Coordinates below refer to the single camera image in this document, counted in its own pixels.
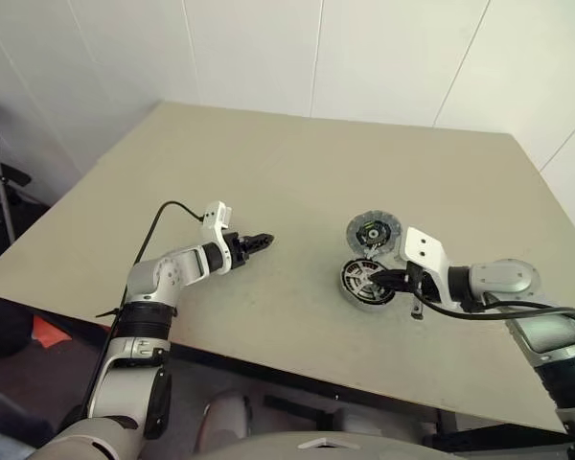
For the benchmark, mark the grey rounded robot leg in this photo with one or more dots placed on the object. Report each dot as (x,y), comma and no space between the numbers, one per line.
(359,421)
(225,417)

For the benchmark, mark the grey robot torso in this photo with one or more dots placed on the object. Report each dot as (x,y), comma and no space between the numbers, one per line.
(292,448)

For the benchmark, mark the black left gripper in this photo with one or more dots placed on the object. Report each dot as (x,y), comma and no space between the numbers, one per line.
(236,250)

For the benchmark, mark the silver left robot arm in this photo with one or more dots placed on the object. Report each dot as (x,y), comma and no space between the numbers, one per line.
(148,287)

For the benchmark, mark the grey motor end cap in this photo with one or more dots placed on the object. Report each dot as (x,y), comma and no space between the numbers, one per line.
(371,232)

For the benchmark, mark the black table crossbar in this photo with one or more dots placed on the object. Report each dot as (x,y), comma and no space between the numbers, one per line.
(297,402)

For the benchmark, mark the red floor scrap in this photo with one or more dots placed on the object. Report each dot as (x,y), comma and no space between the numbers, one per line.
(50,330)

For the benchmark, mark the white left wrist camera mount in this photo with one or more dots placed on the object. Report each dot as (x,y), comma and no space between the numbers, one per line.
(215,220)

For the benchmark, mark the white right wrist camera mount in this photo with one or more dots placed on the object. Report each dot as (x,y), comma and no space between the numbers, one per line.
(426,249)

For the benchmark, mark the silver spoked rotor disc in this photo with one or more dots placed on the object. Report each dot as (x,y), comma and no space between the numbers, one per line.
(357,280)

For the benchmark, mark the black bag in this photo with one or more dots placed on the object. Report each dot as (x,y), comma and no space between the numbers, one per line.
(5,328)

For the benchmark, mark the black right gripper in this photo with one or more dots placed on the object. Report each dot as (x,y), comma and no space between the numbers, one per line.
(414,287)

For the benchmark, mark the blue fabric item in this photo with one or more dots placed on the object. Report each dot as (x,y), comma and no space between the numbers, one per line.
(5,421)

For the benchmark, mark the black folding frame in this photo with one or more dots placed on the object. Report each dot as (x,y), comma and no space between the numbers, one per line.
(9,179)

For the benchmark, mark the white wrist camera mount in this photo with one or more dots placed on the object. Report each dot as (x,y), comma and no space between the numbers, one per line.
(215,220)
(426,249)

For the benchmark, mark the motor stator with copper windings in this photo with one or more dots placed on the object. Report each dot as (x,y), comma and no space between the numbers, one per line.
(366,306)

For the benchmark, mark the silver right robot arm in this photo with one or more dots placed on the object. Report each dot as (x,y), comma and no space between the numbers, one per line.
(503,280)

